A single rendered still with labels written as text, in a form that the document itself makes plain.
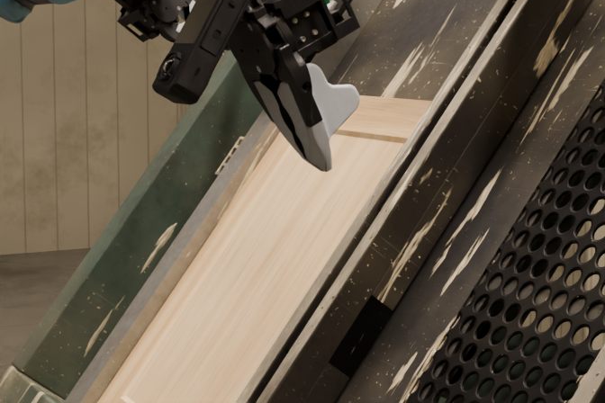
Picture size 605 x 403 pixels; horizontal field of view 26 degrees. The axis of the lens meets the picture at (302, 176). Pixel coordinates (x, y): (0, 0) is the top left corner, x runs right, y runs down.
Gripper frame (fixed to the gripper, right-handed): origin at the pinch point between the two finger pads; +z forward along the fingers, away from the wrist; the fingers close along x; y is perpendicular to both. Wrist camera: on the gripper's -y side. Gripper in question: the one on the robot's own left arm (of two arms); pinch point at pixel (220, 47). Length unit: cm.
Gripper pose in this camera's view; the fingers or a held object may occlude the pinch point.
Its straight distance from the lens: 199.6
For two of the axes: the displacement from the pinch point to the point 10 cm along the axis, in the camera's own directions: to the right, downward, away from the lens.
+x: -3.6, 8.0, -4.8
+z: 7.1, 5.7, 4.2
